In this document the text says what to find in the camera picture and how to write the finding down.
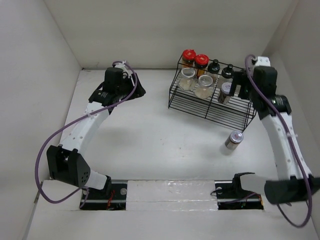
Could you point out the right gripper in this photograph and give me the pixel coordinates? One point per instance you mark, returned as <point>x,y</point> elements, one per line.
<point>242,78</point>

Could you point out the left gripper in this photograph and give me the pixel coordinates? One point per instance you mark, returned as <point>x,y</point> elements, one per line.
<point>138,92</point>

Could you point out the black cap spice grinder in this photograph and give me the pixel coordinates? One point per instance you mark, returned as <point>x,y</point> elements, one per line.
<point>226,75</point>
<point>213,69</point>

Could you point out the white lid spice jar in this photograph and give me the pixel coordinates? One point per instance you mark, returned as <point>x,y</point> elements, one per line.
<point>223,97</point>
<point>234,139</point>

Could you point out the clear glass jar front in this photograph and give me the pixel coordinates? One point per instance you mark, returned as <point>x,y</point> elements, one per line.
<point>204,87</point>

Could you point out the clear glass jar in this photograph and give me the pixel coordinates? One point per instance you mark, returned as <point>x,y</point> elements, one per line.
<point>204,87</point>
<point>187,79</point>

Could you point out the red lid sauce jar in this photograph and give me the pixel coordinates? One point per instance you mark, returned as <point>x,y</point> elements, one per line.
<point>188,58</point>
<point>200,63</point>

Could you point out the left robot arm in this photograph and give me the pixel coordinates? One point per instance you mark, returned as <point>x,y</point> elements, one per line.
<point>65,161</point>

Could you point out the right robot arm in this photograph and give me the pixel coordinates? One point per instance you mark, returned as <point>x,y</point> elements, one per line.
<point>295,181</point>

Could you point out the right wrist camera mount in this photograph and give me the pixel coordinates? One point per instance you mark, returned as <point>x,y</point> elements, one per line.
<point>258,61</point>

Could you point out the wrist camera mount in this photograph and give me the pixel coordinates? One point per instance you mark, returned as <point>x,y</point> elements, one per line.
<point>258,61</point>
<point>120,65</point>

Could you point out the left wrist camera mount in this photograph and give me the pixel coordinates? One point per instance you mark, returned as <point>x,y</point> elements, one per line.
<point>120,65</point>

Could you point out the black wire rack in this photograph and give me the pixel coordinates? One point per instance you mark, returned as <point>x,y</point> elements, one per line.
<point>237,114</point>

